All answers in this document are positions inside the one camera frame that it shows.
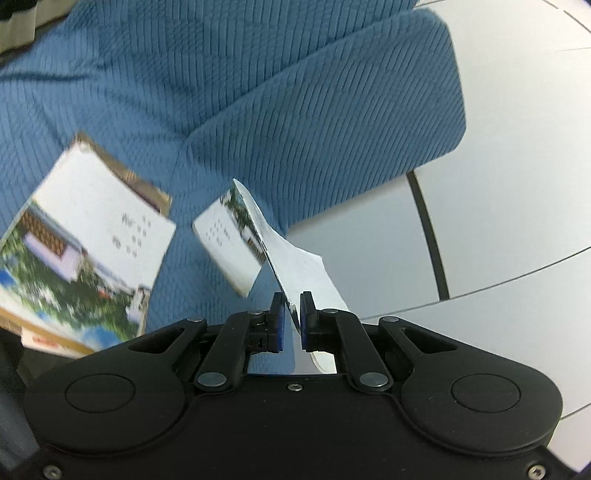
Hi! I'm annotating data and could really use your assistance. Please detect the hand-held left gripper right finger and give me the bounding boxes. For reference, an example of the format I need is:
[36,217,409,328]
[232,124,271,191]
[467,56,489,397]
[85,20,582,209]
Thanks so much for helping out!
[300,291,455,394]

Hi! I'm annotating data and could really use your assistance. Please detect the white booklet with photo cover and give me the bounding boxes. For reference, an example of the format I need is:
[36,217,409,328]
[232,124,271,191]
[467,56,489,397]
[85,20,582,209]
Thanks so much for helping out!
[191,179,352,374]
[0,147,177,356]

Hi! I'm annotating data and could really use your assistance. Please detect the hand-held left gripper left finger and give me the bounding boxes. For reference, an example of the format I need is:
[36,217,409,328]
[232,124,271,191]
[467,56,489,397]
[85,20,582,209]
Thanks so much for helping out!
[127,292,286,393]

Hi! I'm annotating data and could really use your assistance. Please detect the white and orange book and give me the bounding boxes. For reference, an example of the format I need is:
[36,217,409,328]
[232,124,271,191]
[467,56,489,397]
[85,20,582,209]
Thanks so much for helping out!
[21,323,81,358]

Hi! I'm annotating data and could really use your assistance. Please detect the tan cover book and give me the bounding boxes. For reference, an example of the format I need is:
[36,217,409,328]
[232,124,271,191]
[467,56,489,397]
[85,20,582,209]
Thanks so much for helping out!
[0,302,28,333]

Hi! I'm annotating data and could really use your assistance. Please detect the blue quilted sofa cover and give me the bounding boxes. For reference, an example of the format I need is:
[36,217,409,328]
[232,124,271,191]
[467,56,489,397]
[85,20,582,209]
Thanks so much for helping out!
[0,0,467,337]

